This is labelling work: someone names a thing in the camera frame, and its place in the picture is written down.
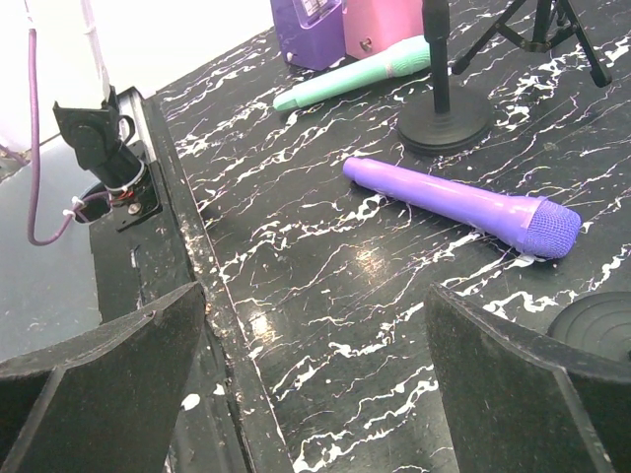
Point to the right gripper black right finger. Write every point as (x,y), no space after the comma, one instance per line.
(517,400)

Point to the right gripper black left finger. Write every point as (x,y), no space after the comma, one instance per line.
(106,400)

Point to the round base stand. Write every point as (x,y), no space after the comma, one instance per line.
(598,324)
(448,119)

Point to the purple plastic microphone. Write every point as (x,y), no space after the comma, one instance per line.
(532,226)

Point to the teal plastic microphone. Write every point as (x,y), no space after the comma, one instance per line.
(404,58)

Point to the tripod stand with clip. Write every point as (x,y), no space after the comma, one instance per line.
(554,22)

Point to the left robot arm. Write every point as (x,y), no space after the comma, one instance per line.
(92,124)

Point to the pink metronome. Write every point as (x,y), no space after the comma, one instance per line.
(372,26)

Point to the purple metronome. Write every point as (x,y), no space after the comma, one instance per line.
(310,33)

